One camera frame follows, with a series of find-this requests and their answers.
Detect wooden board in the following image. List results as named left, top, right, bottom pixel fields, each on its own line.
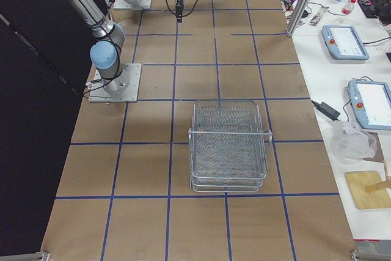
left=345, top=171, right=390, bottom=210

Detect near blue teach pendant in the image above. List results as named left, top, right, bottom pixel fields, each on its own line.
left=348, top=80, right=390, bottom=131

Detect clear plastic bag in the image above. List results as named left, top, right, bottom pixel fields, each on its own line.
left=331, top=121, right=378, bottom=160

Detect aluminium frame post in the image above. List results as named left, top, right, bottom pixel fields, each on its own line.
left=285, top=0, right=324, bottom=38

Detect clear bottle red cap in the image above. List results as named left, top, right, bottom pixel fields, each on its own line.
left=341, top=0, right=357, bottom=15

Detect far blue teach pendant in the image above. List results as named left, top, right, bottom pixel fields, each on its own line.
left=321, top=25, right=370, bottom=61

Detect blue teach pendant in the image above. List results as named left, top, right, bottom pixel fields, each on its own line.
left=321, top=25, right=370, bottom=61
left=348, top=80, right=390, bottom=131

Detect black power adapter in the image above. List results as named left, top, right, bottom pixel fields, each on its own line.
left=316, top=102, right=340, bottom=121

